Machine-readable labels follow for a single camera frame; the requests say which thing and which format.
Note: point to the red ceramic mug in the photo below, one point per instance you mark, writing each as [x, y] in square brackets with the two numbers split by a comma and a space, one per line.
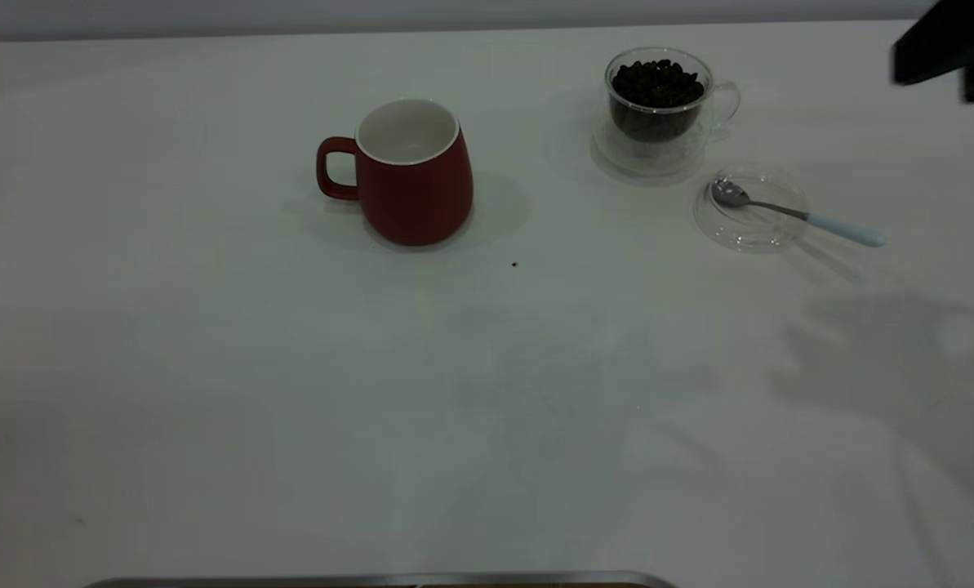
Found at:
[417, 200]

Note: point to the clear glass cup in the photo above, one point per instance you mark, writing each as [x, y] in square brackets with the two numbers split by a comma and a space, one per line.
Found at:
[727, 102]

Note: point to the dark coffee beans pile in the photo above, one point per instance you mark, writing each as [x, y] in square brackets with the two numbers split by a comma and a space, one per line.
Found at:
[656, 86]

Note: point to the small clear glass dish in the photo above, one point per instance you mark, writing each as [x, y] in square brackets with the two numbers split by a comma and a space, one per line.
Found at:
[748, 233]

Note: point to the clear glass saucer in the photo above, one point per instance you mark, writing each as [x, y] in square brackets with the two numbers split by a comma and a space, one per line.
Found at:
[650, 162]

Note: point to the silver metal bar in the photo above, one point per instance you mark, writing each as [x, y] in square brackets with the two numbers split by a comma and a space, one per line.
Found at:
[372, 581]

